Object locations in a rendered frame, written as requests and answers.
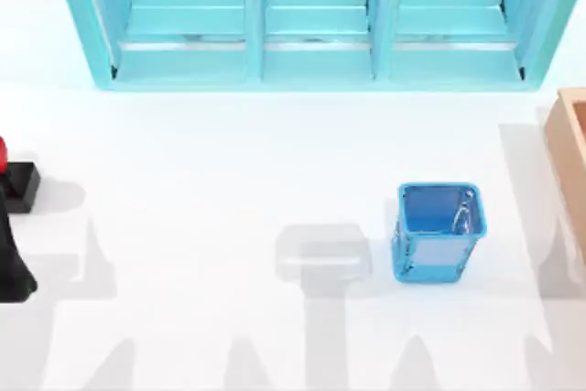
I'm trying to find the light blue rack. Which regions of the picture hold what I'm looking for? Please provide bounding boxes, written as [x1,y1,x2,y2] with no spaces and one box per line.
[50,0,586,92]

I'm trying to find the blue basket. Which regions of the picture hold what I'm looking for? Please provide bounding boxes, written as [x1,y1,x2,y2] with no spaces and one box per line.
[391,181,488,284]

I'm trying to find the red and black stapler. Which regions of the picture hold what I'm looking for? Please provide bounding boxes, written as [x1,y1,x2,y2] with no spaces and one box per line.
[0,136,42,215]

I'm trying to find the shallow salmon-coloured box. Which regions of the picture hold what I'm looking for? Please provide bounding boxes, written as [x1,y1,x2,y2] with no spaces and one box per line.
[543,87,586,249]

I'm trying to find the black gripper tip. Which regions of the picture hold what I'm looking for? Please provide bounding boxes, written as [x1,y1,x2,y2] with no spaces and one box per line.
[0,207,38,304]

